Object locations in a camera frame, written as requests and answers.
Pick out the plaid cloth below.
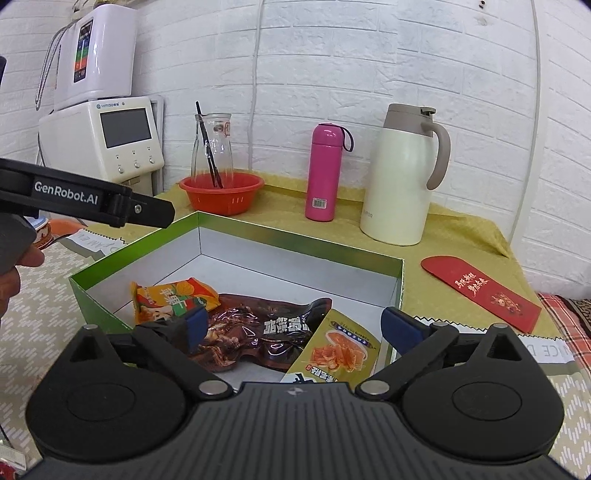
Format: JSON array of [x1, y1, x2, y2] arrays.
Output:
[[537, 292, 591, 352]]

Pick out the patterned ceramic bowl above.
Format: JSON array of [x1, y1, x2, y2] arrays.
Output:
[[33, 216, 52, 251]]

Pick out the person's left hand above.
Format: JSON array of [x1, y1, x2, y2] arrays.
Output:
[[0, 244, 45, 320]]

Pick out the white appliance with screen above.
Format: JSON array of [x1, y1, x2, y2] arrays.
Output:
[[39, 96, 166, 195]]

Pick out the chevron patterned table mat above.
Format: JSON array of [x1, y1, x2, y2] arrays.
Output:
[[0, 225, 591, 480]]

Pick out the yellow snack packet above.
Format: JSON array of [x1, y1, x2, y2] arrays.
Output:
[[280, 308, 383, 387]]

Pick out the pink thermos bottle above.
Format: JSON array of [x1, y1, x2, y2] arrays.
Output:
[[304, 122, 355, 223]]

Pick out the white water purifier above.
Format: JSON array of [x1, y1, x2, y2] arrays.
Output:
[[54, 4, 140, 112]]

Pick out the green cardboard box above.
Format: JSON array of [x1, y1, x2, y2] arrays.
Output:
[[69, 211, 406, 372]]

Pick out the clear glass carafe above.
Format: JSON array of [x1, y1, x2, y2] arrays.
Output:
[[190, 113, 236, 188]]

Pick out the yellow tablecloth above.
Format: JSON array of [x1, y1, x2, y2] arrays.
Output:
[[154, 172, 542, 344]]

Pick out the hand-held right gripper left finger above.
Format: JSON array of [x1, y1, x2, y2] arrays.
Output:
[[68, 307, 234, 398]]

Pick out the cream thermal jug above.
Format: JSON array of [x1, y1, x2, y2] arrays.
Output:
[[359, 103, 452, 247]]

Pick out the orange snack packet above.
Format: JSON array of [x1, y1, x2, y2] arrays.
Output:
[[130, 277, 221, 326]]

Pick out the red envelope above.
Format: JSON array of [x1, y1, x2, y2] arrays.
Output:
[[420, 255, 542, 333]]

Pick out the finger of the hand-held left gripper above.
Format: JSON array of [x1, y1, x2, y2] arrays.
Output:
[[128, 191, 177, 230]]

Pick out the white wall cable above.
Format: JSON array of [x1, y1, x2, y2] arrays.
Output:
[[248, 0, 269, 175]]

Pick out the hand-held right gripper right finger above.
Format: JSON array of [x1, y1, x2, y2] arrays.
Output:
[[355, 307, 523, 400]]

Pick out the grey corrugated hoses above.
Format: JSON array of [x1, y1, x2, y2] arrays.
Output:
[[34, 24, 66, 112]]

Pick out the black chopsticks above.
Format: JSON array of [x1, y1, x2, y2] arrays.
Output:
[[195, 102, 225, 189]]

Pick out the dark brown snack packet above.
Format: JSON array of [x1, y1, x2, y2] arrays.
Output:
[[187, 293, 333, 373]]

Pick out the red plastic basket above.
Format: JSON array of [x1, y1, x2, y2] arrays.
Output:
[[179, 174, 266, 217]]

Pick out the orange plastic basin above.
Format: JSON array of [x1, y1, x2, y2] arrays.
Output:
[[46, 219, 88, 241]]

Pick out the white wall conduit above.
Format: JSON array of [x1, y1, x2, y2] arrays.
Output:
[[507, 0, 543, 247]]

